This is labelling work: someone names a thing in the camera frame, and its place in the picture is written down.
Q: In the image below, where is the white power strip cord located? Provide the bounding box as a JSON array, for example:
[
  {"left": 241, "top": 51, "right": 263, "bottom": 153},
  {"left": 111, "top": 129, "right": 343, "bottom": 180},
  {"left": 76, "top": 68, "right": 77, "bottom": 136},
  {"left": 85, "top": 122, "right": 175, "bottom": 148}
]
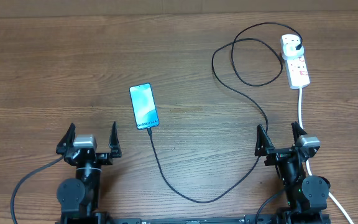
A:
[{"left": 297, "top": 86, "right": 356, "bottom": 224}]

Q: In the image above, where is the blue Galaxy smartphone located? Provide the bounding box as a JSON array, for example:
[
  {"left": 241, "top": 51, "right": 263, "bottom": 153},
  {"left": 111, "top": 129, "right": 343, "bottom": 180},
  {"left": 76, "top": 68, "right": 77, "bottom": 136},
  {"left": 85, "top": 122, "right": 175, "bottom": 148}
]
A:
[{"left": 129, "top": 83, "right": 160, "bottom": 130}]

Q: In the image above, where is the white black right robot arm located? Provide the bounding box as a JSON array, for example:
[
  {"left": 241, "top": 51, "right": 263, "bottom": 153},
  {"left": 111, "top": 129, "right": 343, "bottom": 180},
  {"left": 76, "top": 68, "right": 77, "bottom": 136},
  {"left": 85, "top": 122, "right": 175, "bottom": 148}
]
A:
[{"left": 254, "top": 122, "right": 331, "bottom": 223}]

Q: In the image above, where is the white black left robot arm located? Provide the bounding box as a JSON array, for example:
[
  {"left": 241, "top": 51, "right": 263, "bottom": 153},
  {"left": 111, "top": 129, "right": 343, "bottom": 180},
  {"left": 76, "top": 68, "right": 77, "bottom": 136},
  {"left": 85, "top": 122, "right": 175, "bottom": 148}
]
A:
[{"left": 56, "top": 123, "right": 122, "bottom": 224}]

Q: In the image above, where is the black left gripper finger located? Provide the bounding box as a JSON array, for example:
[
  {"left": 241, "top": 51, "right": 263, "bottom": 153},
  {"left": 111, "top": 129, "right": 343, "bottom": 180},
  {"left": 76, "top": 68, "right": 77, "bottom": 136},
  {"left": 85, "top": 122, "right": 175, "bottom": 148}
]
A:
[
  {"left": 109, "top": 121, "right": 122, "bottom": 158},
  {"left": 56, "top": 123, "right": 76, "bottom": 155}
]

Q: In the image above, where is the white charger plug adapter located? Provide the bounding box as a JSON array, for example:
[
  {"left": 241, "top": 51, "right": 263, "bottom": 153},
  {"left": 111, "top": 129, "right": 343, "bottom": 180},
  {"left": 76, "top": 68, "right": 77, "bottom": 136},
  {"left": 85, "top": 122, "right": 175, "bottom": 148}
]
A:
[{"left": 282, "top": 42, "right": 305, "bottom": 60}]

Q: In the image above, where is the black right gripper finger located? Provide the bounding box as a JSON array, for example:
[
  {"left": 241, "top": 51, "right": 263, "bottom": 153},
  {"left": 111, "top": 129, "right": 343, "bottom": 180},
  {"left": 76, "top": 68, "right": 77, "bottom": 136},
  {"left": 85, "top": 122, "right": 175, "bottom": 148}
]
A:
[
  {"left": 254, "top": 124, "right": 275, "bottom": 157},
  {"left": 291, "top": 122, "right": 308, "bottom": 146}
]

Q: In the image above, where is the white power strip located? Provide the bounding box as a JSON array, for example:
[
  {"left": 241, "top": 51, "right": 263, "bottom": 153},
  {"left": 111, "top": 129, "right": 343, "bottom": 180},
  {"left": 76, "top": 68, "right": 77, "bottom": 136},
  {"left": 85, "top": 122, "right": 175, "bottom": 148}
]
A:
[{"left": 280, "top": 34, "right": 310, "bottom": 89}]

